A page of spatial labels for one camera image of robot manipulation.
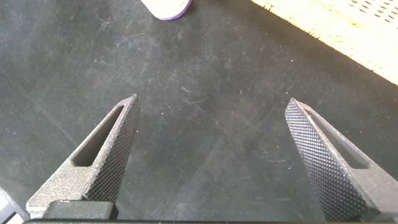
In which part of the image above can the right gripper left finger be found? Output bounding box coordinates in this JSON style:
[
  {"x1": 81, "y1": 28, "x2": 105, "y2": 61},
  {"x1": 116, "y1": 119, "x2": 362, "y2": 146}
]
[{"x1": 25, "y1": 93, "x2": 141, "y2": 219}]

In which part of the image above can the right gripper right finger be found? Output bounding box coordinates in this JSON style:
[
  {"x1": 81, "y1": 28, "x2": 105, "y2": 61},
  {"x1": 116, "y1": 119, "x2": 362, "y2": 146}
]
[{"x1": 284, "y1": 98, "x2": 398, "y2": 222}]

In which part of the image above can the purple trash bag roll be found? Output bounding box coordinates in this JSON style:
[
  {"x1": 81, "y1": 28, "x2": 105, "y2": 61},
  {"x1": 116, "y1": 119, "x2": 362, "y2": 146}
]
[{"x1": 141, "y1": 0, "x2": 193, "y2": 21}]

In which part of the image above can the rectangular wicker basket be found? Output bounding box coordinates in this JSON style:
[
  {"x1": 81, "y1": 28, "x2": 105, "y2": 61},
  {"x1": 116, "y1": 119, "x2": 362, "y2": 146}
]
[{"x1": 250, "y1": 0, "x2": 398, "y2": 86}]

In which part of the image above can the black table cloth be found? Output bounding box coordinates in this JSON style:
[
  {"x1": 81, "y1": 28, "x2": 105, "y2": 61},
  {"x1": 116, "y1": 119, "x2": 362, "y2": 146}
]
[{"x1": 0, "y1": 0, "x2": 398, "y2": 222}]

